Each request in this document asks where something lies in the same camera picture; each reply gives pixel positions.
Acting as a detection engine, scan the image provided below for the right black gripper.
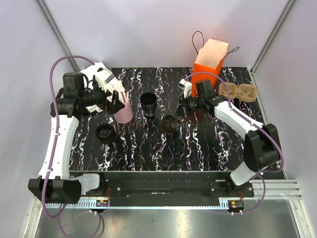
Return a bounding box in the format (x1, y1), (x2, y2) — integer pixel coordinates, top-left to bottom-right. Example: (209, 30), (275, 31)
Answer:
(173, 93), (204, 119)

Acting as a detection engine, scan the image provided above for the orange paper bag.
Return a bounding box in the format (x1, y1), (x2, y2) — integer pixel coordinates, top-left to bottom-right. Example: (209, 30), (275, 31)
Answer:
(191, 31), (240, 98)

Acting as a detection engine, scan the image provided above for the bottom pulp cup carrier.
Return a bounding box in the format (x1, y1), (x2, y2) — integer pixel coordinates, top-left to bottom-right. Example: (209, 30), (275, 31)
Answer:
(218, 82), (258, 103)

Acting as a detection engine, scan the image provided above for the black coffee cup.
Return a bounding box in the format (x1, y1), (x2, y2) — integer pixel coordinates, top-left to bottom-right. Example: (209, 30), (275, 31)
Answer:
(161, 115), (181, 133)
(140, 92), (158, 118)

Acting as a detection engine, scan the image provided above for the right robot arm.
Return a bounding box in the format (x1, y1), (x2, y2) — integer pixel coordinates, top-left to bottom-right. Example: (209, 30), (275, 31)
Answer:
(176, 79), (282, 197)

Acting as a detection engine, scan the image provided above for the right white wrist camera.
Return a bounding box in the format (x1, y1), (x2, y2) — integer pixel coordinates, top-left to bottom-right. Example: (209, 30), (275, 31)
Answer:
(178, 79), (192, 98)

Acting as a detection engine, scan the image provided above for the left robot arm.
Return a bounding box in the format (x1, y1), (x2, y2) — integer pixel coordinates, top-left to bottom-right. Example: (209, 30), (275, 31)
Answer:
(28, 68), (124, 205)

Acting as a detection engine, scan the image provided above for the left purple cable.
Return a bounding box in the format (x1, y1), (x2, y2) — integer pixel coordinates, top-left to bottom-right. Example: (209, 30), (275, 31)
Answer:
(41, 55), (102, 237)

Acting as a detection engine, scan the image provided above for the white napkin stack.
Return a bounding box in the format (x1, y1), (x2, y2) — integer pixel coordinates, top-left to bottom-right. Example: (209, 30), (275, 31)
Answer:
(86, 84), (116, 113)

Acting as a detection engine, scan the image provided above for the black cup lid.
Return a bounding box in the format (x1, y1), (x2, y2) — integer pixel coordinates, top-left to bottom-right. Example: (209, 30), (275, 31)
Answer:
(95, 123), (117, 144)

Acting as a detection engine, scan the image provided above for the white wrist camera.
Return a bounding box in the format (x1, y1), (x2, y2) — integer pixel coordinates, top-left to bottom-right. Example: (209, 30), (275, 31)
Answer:
(178, 79), (192, 98)
(80, 62), (119, 93)

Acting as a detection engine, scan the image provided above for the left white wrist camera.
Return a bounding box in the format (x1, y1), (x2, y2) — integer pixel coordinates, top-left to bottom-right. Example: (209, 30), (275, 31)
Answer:
(80, 62), (119, 93)

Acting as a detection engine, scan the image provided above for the pink straw holder cup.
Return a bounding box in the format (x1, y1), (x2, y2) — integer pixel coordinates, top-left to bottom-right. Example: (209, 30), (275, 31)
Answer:
(114, 99), (133, 124)

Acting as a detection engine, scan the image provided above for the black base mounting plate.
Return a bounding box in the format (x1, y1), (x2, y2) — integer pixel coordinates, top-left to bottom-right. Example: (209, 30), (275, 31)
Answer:
(85, 171), (254, 209)

